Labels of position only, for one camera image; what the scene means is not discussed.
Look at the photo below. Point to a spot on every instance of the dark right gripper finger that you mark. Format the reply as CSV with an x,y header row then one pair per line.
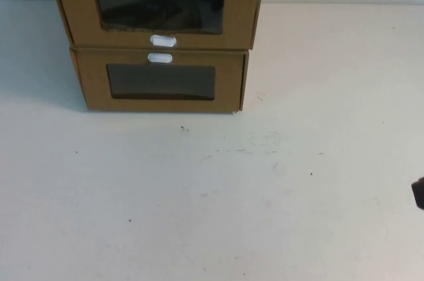
x,y
419,195

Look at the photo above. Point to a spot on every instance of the cardboard drawer with window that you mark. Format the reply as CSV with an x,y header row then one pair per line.
x,y
94,82
238,6

